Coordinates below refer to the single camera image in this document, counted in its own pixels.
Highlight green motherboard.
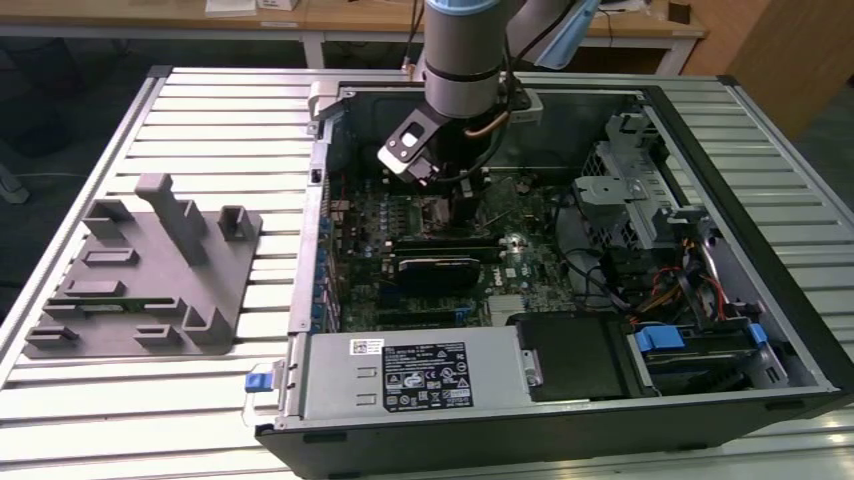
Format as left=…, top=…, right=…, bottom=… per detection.
left=324, top=169, right=625, bottom=335

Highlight orange data cable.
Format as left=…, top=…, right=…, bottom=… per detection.
left=706, top=274, right=730, bottom=322

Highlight silver chipset heat sink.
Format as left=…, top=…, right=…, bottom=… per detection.
left=485, top=294, right=529, bottom=322

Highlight CPU socket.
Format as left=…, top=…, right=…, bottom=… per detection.
left=412, top=194, right=493, bottom=239

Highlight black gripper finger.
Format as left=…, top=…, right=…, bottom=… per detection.
left=449, top=169, right=487, bottom=237

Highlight black PC case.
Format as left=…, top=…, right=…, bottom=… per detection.
left=255, top=79, right=854, bottom=480

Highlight yellow power wires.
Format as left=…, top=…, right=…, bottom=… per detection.
left=636, top=279, right=688, bottom=314

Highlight grey power supply unit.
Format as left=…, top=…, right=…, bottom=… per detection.
left=273, top=332, right=539, bottom=432

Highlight metal socket cover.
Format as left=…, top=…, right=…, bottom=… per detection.
left=481, top=173, right=521, bottom=225

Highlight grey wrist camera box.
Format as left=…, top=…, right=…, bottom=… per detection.
left=509, top=88, right=543, bottom=126

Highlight silver case latch bracket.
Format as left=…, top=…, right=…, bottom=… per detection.
left=305, top=79, right=343, bottom=137

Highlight silver metal handle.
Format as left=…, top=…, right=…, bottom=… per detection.
left=237, top=359, right=296, bottom=430

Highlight blue disk carrier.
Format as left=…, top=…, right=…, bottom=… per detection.
left=629, top=322, right=768, bottom=397

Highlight grey parts rack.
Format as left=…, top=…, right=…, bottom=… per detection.
left=24, top=172, right=265, bottom=359

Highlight green RAM stick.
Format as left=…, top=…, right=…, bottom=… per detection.
left=46, top=297, right=176, bottom=308

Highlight black graphics card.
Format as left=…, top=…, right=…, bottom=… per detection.
left=395, top=256, right=483, bottom=297

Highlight grey metal stand foot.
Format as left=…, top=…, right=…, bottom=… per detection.
left=0, top=163, right=32, bottom=204

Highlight grey metal drive cage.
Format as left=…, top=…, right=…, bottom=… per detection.
left=569, top=112, right=679, bottom=251

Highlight wooden cabinet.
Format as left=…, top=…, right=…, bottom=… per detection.
left=724, top=0, right=854, bottom=144

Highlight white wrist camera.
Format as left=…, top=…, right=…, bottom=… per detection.
left=375, top=107, right=443, bottom=190

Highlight silver locking lever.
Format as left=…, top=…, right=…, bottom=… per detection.
left=483, top=197, right=519, bottom=226

